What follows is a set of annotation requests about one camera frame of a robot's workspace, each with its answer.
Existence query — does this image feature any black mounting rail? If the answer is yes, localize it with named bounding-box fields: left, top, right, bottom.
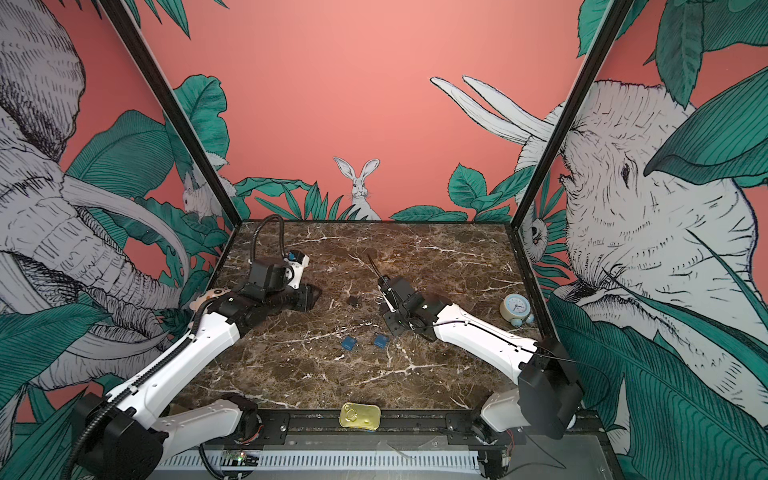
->
left=239, top=407, right=607, bottom=448

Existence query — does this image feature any black frame post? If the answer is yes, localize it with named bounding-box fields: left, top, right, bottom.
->
left=99, top=0, right=242, bottom=227
left=511, top=0, right=633, bottom=230

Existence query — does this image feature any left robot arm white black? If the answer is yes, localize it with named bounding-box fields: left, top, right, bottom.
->
left=59, top=250, right=322, bottom=479

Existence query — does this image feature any left black frame post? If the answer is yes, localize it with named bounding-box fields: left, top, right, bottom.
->
left=99, top=0, right=242, bottom=227

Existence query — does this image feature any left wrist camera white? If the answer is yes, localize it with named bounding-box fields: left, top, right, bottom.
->
left=285, top=250, right=310, bottom=289

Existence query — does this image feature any blue padlock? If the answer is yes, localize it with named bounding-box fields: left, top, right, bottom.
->
left=374, top=334, right=390, bottom=350
left=341, top=336, right=357, bottom=351

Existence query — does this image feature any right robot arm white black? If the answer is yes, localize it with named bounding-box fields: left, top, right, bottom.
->
left=377, top=275, right=584, bottom=439

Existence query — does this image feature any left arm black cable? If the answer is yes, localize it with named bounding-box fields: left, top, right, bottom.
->
left=250, top=214, right=288, bottom=265

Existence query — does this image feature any yellow tin can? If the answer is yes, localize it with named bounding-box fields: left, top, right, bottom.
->
left=339, top=402, right=381, bottom=431

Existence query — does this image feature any plush doll toy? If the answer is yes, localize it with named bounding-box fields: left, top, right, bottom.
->
left=189, top=288, right=230, bottom=312

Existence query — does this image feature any small circuit board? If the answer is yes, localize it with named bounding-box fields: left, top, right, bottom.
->
left=220, top=450, right=260, bottom=470

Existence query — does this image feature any white vented strip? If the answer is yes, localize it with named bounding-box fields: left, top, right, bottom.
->
left=149, top=449, right=482, bottom=473

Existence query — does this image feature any small alarm clock teal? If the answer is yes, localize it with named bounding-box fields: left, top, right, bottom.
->
left=499, top=294, right=535, bottom=328

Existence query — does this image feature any right black frame post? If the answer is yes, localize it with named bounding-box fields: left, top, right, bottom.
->
left=511, top=0, right=633, bottom=230

